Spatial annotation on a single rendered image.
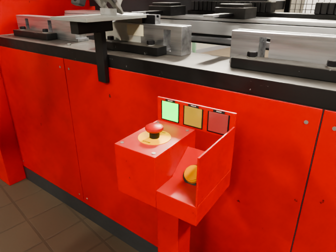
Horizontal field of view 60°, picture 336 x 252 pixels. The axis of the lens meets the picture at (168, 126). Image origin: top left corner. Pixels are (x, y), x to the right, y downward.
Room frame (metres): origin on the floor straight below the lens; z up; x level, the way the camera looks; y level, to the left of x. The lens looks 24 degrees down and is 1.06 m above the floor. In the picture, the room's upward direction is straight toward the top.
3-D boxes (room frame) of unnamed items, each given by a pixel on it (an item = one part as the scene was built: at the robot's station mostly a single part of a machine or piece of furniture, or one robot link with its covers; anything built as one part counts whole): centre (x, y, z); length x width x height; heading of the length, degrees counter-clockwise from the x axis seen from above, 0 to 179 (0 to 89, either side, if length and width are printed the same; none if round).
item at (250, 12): (1.10, -0.21, 1.01); 0.26 x 0.12 x 0.05; 143
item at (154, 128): (0.57, 0.03, 0.79); 0.04 x 0.04 x 0.04
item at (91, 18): (1.04, 0.23, 1.00); 0.26 x 0.18 x 0.01; 143
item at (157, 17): (1.15, 0.12, 0.98); 0.20 x 0.03 x 0.03; 53
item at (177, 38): (1.13, 0.09, 0.92); 0.39 x 0.06 x 0.10; 53
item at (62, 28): (1.49, 0.58, 0.92); 0.50 x 0.06 x 0.10; 53
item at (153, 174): (0.55, -0.02, 0.75); 0.20 x 0.16 x 0.18; 56
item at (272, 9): (1.36, -0.27, 1.02); 0.37 x 0.06 x 0.04; 53
